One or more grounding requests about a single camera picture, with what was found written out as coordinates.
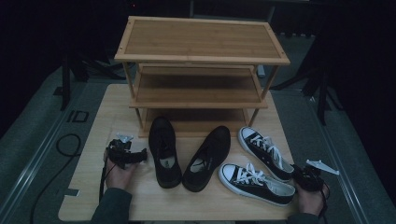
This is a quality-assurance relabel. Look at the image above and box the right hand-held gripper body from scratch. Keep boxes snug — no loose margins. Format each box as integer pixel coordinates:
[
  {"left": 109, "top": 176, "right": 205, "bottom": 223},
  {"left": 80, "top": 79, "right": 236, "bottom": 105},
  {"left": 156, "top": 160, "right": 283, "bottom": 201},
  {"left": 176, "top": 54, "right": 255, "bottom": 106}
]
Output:
[{"left": 297, "top": 159, "right": 340, "bottom": 192}]

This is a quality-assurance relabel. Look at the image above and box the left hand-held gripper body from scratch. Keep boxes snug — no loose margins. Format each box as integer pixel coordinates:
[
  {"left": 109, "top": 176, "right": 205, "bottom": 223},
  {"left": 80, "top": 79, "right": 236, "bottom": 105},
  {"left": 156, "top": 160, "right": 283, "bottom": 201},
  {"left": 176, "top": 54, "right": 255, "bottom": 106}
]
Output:
[{"left": 106, "top": 133, "right": 138, "bottom": 171}]

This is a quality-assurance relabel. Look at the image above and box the black lace-up shoe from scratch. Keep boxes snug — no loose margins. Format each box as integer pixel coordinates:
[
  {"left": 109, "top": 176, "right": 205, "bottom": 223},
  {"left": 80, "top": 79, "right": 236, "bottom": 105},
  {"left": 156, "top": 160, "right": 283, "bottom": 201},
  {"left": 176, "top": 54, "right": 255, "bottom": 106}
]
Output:
[
  {"left": 148, "top": 116, "right": 183, "bottom": 189},
  {"left": 181, "top": 125, "right": 232, "bottom": 193}
]

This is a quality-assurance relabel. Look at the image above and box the black and white sneaker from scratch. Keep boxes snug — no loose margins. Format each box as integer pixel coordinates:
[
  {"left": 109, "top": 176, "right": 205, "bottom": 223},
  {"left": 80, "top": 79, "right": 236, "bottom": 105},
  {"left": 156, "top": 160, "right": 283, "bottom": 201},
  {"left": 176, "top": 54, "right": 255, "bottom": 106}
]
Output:
[
  {"left": 217, "top": 162, "right": 297, "bottom": 207},
  {"left": 237, "top": 125, "right": 295, "bottom": 183}
]

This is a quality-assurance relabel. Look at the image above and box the wooden shoe rack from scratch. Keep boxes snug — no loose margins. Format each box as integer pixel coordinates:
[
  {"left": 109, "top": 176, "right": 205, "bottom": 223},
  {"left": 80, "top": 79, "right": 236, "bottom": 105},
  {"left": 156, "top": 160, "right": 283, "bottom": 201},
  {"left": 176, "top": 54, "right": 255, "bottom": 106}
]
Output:
[{"left": 114, "top": 15, "right": 291, "bottom": 138}]

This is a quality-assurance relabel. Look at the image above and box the person's right hand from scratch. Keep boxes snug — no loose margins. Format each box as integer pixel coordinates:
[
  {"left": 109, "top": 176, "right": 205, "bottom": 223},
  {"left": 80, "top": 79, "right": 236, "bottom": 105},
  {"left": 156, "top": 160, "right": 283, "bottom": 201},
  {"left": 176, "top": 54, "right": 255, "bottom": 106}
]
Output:
[{"left": 293, "top": 181, "right": 331, "bottom": 217}]

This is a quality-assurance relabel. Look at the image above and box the person's left hand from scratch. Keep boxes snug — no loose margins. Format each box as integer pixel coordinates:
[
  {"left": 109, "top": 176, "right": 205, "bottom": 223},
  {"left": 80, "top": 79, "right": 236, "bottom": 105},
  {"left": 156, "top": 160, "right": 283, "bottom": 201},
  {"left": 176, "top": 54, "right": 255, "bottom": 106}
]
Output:
[{"left": 106, "top": 158, "right": 140, "bottom": 191}]

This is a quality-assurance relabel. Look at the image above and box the black stand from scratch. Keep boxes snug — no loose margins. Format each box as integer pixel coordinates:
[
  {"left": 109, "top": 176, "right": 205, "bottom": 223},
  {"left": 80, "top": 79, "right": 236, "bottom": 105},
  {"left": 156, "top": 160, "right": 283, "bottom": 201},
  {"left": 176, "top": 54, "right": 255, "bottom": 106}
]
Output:
[
  {"left": 52, "top": 52, "right": 73, "bottom": 112},
  {"left": 316, "top": 62, "right": 332, "bottom": 126}
]

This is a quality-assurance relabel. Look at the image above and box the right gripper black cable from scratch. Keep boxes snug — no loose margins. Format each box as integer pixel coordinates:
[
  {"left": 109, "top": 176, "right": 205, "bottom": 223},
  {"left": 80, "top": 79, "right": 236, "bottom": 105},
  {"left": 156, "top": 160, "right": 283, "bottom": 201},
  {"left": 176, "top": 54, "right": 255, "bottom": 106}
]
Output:
[{"left": 319, "top": 186, "right": 331, "bottom": 224}]

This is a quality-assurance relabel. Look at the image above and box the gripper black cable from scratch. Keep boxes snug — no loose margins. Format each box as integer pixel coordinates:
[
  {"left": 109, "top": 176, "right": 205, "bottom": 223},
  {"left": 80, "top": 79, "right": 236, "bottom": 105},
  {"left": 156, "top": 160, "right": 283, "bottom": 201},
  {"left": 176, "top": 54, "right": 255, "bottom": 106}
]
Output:
[
  {"left": 98, "top": 152, "right": 110, "bottom": 203},
  {"left": 319, "top": 186, "right": 331, "bottom": 224}
]

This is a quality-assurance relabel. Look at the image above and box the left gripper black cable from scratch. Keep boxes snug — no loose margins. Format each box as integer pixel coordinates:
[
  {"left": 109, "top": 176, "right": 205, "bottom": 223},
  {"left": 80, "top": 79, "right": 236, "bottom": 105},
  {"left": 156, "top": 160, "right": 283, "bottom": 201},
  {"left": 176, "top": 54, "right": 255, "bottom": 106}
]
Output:
[{"left": 98, "top": 152, "right": 110, "bottom": 203}]

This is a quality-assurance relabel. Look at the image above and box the metal floor rail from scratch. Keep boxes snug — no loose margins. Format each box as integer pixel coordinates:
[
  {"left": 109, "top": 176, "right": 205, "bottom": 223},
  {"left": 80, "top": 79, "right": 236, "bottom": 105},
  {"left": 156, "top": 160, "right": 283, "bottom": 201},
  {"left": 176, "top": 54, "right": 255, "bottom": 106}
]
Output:
[
  {"left": 0, "top": 83, "right": 85, "bottom": 224},
  {"left": 309, "top": 92, "right": 367, "bottom": 224}
]

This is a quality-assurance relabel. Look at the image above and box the black floor cable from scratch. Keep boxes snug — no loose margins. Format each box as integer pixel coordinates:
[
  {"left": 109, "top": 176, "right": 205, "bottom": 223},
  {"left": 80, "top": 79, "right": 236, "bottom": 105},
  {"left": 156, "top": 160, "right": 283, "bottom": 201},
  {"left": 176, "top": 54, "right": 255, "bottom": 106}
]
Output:
[{"left": 29, "top": 133, "right": 82, "bottom": 224}]

